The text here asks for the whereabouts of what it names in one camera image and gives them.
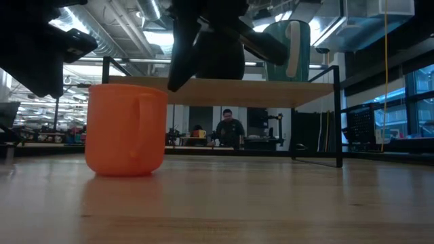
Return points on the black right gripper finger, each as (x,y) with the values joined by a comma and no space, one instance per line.
(183,57)
(264,45)

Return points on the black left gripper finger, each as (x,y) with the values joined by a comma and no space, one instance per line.
(81,45)

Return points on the teal mug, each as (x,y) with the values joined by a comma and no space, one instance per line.
(276,54)

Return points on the black mug with blue inside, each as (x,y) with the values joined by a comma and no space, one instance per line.
(220,61)

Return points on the orange plastic cup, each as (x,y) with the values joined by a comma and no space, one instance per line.
(115,135)

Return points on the black monitor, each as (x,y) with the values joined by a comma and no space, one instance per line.
(257,118)

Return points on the person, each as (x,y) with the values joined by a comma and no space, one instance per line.
(230,132)

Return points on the black partition panel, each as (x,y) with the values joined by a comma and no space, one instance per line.
(308,128)

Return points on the black desk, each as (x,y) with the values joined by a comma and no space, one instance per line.
(264,144)

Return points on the black perforated panel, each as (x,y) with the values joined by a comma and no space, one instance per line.
(361,125)

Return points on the silver ventilation duct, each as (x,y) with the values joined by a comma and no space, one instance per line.
(108,34)

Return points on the wooden shelf with black frame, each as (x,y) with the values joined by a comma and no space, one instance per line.
(237,93)

